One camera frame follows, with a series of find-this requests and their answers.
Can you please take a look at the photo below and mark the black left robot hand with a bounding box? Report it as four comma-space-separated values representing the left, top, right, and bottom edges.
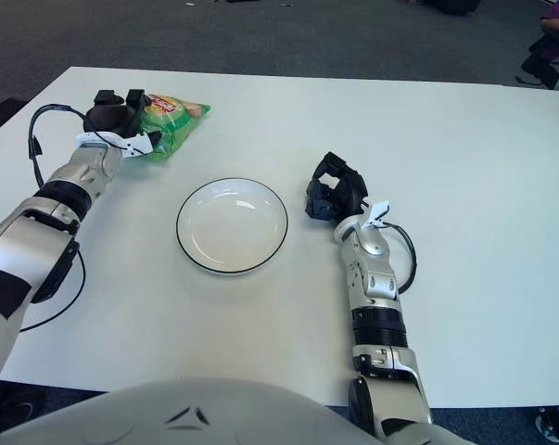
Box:
83, 87, 164, 147

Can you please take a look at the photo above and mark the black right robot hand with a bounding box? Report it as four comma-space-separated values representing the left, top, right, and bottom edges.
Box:
304, 151, 370, 223

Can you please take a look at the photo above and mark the green chips snack bag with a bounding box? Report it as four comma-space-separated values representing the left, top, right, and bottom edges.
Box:
137, 92, 212, 162

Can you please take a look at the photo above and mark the white plate black rim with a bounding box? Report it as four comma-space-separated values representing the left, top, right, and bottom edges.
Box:
175, 178, 289, 275

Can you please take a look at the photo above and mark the black backpack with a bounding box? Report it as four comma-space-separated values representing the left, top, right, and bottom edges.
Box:
0, 98, 30, 143

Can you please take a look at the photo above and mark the black box on floor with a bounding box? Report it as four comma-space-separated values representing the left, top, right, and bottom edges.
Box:
422, 0, 482, 14

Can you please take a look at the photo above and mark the black bag beside person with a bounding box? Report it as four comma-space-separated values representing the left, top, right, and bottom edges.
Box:
519, 34, 559, 89

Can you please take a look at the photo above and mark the grey robot torso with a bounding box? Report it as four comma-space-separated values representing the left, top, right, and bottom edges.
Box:
0, 377, 470, 445

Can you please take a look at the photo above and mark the chair caster wheel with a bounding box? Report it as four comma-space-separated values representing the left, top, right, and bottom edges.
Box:
533, 407, 559, 445

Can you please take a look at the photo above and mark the white right wrist cable clip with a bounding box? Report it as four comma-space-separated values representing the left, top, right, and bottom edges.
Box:
362, 199, 391, 228

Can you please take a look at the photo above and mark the white wrist cable clip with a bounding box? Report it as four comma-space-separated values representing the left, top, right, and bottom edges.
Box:
121, 133, 155, 159
362, 199, 391, 228

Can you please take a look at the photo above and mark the white left wrist cable clip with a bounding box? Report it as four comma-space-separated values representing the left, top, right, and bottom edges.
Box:
121, 133, 155, 159

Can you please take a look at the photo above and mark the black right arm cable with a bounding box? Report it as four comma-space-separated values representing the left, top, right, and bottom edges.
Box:
383, 222, 418, 296

